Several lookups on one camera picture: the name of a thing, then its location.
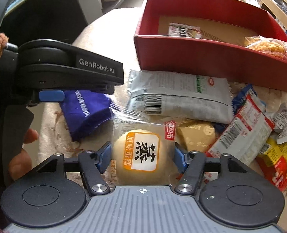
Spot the dark curved counter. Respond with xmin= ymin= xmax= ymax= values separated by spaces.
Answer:
xmin=0 ymin=0 xmax=103 ymax=45

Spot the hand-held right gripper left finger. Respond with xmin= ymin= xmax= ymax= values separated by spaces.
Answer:
xmin=29 ymin=141 xmax=112 ymax=197

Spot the small white crumpled packet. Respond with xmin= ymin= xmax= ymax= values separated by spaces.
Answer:
xmin=265 ymin=103 xmax=287 ymax=145

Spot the yellow red snack packet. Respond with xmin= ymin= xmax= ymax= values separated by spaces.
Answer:
xmin=255 ymin=137 xmax=287 ymax=192

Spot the red white barcode packet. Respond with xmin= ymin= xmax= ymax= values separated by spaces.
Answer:
xmin=205 ymin=93 xmax=275 ymax=167

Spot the person's left hand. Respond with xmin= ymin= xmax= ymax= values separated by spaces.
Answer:
xmin=8 ymin=128 xmax=39 ymax=181

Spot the red cardboard box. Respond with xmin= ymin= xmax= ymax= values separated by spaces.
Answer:
xmin=133 ymin=0 xmax=287 ymax=91

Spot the wooden shelf unit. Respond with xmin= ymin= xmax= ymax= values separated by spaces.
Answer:
xmin=231 ymin=0 xmax=287 ymax=46

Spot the clear bag of orange snacks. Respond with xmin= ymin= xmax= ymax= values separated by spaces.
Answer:
xmin=244 ymin=36 xmax=287 ymax=68

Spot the white red flat packet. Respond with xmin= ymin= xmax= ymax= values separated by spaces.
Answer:
xmin=168 ymin=22 xmax=202 ymax=39

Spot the purple blue snack packet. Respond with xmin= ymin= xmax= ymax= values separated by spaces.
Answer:
xmin=60 ymin=90 xmax=113 ymax=141

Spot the white grey snack packet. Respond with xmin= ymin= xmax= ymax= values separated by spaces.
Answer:
xmin=128 ymin=69 xmax=235 ymax=125

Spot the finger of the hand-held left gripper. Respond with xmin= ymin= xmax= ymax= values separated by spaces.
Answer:
xmin=31 ymin=90 xmax=66 ymax=107

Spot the blue printed snack packet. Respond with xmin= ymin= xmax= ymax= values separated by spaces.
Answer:
xmin=232 ymin=84 xmax=266 ymax=117

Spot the clear round cake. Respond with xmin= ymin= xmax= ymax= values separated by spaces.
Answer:
xmin=110 ymin=102 xmax=183 ymax=187

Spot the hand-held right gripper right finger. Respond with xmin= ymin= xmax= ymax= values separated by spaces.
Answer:
xmin=173 ymin=143 xmax=255 ymax=196

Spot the gold snack packet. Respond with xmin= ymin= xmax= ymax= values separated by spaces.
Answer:
xmin=176 ymin=120 xmax=218 ymax=153

